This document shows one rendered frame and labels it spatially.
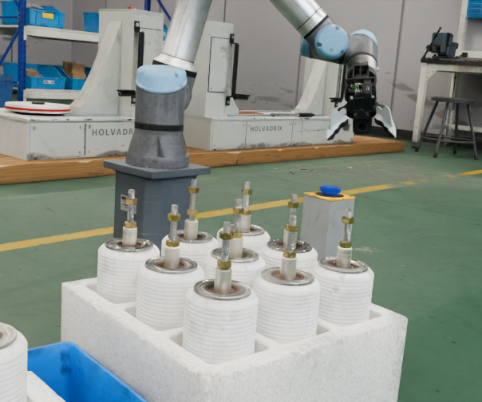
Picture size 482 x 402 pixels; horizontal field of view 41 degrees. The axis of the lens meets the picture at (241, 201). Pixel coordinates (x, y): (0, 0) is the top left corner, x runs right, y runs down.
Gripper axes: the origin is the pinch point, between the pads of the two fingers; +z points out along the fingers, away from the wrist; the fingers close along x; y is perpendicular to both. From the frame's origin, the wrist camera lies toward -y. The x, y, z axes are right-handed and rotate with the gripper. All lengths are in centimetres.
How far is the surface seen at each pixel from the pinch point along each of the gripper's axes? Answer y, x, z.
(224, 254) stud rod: 39, -14, 60
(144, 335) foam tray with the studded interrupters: 31, -26, 67
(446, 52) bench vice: -237, 52, -346
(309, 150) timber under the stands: -196, -46, -197
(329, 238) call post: 7.4, -4.8, 33.2
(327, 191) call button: 12.6, -5.1, 26.1
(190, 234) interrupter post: 22, -26, 43
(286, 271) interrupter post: 30, -8, 56
